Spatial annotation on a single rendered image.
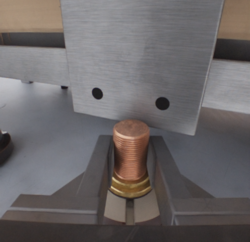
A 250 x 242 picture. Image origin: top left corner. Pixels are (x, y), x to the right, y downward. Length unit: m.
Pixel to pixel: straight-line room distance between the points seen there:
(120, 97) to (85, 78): 0.04
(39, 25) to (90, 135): 0.21
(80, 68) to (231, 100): 0.15
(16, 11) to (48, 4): 0.07
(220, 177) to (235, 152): 0.08
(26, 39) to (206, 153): 0.37
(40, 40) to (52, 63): 0.08
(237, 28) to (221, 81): 0.07
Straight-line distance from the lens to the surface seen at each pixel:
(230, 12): 0.23
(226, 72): 0.19
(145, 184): 0.16
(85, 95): 0.17
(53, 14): 0.30
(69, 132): 0.38
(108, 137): 0.15
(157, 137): 0.15
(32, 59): 0.28
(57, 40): 0.31
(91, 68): 0.16
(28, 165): 0.32
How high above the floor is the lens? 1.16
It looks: 28 degrees up
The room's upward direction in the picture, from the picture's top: 179 degrees counter-clockwise
